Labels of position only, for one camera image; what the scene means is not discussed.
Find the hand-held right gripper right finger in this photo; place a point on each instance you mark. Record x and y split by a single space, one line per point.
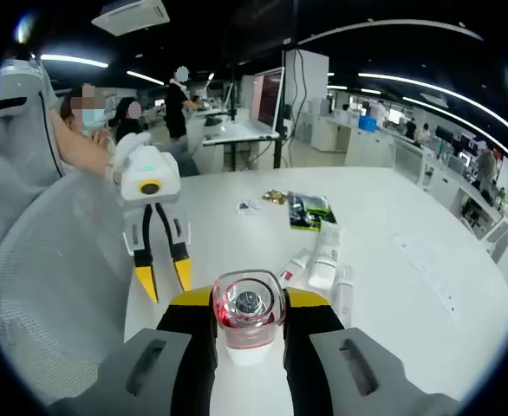
306 346

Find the white skincare bottle red label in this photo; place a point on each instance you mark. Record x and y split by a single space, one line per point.
295 268
344 294

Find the ceiling light strip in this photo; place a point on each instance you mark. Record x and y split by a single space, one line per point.
76 60

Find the ceiling air conditioner vent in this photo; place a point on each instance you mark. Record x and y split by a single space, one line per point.
130 15

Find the grey worn device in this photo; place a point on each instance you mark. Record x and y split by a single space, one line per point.
20 82

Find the green black skincare sachet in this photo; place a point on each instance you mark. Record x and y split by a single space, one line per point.
310 210

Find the white office cabinet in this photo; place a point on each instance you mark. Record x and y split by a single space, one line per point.
366 145

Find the white standing desk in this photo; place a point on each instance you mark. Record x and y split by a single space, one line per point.
236 132

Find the blue storage box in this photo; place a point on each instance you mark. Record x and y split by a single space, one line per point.
368 122

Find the white skincare tube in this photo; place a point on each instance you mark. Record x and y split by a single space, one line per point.
327 255

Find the white skincare bottle red collar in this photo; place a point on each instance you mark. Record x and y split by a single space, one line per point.
245 303

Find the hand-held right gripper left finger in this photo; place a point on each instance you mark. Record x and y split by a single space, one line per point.
189 346

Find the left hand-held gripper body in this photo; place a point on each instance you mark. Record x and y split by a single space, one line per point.
150 169

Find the white mesh office chair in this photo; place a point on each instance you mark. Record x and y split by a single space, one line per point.
54 281

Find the small grey skincare sachet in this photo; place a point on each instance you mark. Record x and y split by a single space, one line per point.
246 207

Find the gold foil skincare sachet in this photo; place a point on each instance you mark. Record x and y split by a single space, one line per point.
275 196

